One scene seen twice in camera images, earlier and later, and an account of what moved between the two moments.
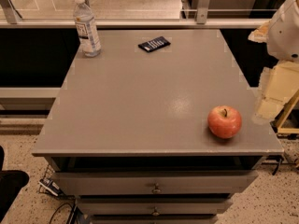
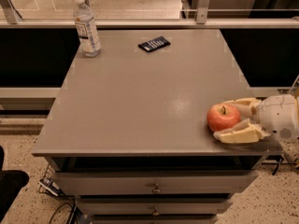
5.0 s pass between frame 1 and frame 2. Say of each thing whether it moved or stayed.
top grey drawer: stayed
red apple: stayed
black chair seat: stayed
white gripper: moved
